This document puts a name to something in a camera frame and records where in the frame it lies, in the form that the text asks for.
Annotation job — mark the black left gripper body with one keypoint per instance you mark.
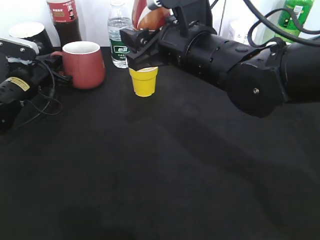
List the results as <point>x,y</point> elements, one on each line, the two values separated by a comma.
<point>48,71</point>

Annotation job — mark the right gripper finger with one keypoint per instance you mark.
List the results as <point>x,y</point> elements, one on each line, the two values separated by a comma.
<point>135,40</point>
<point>152,57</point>

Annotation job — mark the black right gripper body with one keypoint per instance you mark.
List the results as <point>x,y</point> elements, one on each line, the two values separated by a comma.
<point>196,54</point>

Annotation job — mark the orange soda bottle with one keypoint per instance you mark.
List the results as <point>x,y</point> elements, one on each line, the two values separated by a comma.
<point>144,18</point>

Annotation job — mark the red ceramic mug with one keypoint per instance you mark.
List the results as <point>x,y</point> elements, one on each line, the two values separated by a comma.
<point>83,60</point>

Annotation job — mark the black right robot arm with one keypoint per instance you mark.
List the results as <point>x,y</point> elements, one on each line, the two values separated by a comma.
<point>256,80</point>

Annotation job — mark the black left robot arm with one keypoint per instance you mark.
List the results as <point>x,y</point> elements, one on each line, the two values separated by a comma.
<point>15,93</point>

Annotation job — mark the black ceramic mug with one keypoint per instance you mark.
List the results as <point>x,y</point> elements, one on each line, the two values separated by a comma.
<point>33,32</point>

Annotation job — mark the green sprite bottle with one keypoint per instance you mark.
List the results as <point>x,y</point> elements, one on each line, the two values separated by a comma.
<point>301,9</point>

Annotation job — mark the yellow paper cup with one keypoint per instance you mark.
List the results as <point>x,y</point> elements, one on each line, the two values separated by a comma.
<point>144,81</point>

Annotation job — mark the clear water bottle green label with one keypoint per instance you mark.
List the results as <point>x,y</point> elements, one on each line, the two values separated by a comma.
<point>118,19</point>

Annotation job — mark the dark cola bottle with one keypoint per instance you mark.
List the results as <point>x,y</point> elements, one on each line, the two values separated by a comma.
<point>65,20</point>

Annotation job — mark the black table cloth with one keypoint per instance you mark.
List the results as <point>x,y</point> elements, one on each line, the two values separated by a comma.
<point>182,164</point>

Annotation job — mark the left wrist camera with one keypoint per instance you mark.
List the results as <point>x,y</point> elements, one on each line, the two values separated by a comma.
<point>19,50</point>

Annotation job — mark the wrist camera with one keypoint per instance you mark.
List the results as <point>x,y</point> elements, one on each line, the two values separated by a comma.
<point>186,12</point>
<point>19,50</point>

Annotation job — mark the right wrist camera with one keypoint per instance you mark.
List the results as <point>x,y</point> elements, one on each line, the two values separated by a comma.
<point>186,12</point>

